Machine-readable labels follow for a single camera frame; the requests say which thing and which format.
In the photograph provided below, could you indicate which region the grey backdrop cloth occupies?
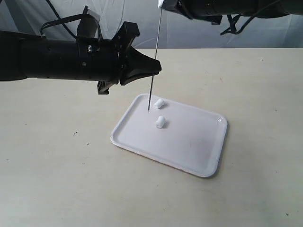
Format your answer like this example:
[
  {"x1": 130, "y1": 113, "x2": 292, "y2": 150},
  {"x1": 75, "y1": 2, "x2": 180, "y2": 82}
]
[{"x1": 0, "y1": 0, "x2": 303, "y2": 49}]

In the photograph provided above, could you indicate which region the white marshmallow skewer tip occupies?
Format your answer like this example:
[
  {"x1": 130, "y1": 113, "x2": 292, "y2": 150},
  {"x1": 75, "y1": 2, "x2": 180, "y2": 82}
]
[{"x1": 158, "y1": 0, "x2": 164, "y2": 9}]

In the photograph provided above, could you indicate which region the white rectangular plastic tray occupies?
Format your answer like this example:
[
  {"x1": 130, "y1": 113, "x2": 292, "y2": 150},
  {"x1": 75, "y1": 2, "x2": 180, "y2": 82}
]
[{"x1": 111, "y1": 94, "x2": 228, "y2": 178}]

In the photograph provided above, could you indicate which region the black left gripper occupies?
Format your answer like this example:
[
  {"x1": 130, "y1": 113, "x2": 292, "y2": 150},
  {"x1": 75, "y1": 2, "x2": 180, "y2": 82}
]
[{"x1": 76, "y1": 21, "x2": 162, "y2": 95}]

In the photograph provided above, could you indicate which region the thin metal skewer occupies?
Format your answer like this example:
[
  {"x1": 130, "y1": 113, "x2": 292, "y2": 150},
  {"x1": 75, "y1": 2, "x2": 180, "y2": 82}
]
[{"x1": 147, "y1": 8, "x2": 162, "y2": 113}]

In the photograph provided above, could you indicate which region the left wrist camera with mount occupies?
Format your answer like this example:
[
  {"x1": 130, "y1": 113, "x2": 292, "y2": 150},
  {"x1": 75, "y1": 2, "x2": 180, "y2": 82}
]
[{"x1": 77, "y1": 6, "x2": 100, "y2": 38}]

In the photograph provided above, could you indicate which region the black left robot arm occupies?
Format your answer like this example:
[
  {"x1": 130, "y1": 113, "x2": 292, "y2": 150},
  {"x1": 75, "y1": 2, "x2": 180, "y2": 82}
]
[{"x1": 0, "y1": 22, "x2": 161, "y2": 95}]

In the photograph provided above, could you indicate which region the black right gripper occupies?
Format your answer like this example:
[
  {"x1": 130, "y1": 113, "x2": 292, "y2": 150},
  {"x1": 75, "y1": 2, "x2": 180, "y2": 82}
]
[{"x1": 160, "y1": 0, "x2": 223, "y2": 25}]

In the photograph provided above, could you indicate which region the white marshmallow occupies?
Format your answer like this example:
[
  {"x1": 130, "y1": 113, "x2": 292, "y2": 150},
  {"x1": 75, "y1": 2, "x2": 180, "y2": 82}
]
[{"x1": 153, "y1": 99, "x2": 166, "y2": 109}]

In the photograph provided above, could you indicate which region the white marshmallow skewer handle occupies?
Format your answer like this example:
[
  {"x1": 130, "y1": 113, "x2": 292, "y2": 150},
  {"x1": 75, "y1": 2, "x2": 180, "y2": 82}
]
[{"x1": 155, "y1": 116, "x2": 166, "y2": 129}]

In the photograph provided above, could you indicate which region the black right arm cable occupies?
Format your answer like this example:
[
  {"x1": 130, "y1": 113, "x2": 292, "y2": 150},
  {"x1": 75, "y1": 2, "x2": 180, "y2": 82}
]
[{"x1": 220, "y1": 0, "x2": 282, "y2": 36}]

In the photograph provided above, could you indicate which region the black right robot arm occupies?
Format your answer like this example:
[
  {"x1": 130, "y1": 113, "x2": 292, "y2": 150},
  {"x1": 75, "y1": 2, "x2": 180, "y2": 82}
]
[{"x1": 161, "y1": 0, "x2": 303, "y2": 25}]

